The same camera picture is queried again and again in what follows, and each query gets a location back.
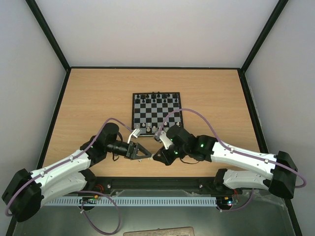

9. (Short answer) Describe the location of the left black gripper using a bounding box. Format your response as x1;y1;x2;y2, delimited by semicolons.
107;140;152;159

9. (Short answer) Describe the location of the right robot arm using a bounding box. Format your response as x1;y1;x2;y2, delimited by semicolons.
153;125;297;199

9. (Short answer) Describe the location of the black and silver chessboard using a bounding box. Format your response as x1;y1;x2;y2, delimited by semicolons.
131;99;184;137

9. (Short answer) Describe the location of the right green controller board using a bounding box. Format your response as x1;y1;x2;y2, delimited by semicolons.
218;195;240;206

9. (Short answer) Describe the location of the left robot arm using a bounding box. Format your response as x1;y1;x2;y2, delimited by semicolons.
1;122;152;222

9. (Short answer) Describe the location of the black chess pieces row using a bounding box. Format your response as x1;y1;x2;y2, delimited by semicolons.
132;92;180;104

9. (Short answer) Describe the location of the black aluminium frame rail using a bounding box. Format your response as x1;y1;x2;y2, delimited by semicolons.
2;177;302;236

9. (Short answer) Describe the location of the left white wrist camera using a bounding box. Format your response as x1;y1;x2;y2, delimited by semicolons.
127;128;142;144

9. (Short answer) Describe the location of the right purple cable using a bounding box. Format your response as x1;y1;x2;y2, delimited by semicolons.
158;108;307;212

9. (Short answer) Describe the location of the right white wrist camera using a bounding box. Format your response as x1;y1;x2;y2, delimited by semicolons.
154;130;173;150

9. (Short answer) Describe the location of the light blue cable duct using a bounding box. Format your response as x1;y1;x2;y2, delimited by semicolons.
46;196;217;207

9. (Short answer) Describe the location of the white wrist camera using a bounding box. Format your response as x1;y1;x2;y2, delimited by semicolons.
127;128;142;144
154;130;173;150

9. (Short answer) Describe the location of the left controller board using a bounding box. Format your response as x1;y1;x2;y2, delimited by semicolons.
79;195;101;205

